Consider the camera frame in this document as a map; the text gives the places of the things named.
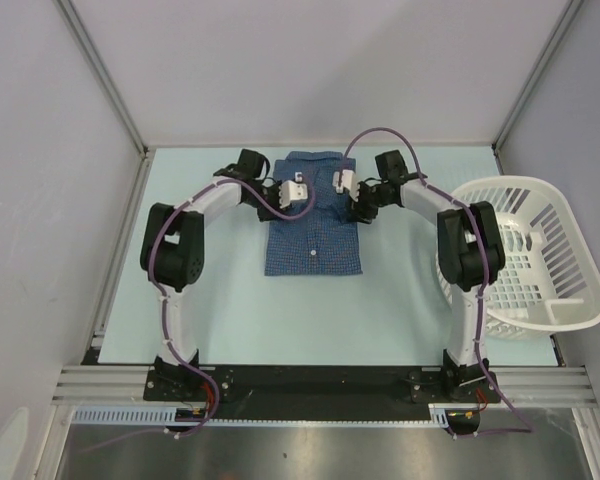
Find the white plastic laundry basket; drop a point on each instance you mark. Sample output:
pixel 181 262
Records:
pixel 550 283

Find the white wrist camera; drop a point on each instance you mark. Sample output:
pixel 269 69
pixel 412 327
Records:
pixel 293 191
pixel 346 182

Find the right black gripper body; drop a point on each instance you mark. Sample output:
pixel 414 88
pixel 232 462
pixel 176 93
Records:
pixel 369 202

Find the right aluminium frame post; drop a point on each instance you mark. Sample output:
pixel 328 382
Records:
pixel 540 67

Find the blue checkered long sleeve shirt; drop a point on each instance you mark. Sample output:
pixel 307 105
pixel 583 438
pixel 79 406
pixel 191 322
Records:
pixel 324 241

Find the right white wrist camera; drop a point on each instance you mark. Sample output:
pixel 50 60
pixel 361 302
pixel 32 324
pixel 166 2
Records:
pixel 346 182

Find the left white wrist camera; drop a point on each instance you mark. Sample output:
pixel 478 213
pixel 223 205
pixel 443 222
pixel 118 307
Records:
pixel 293 191

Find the white slotted cable duct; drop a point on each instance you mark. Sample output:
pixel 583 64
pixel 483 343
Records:
pixel 174 417

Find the aluminium front rail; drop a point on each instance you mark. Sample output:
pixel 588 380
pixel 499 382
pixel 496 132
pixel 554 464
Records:
pixel 525 387

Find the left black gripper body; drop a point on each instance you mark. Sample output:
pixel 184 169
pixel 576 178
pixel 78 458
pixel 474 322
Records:
pixel 271 195

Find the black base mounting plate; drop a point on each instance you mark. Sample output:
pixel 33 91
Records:
pixel 314 393

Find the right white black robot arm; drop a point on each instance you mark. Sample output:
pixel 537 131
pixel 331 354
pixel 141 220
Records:
pixel 470 255

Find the left aluminium frame post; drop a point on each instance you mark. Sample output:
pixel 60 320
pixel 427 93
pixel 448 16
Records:
pixel 103 77

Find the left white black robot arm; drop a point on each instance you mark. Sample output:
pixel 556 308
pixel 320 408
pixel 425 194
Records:
pixel 173 248

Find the aluminium frame post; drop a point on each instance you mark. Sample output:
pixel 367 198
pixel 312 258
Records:
pixel 540 67
pixel 103 77

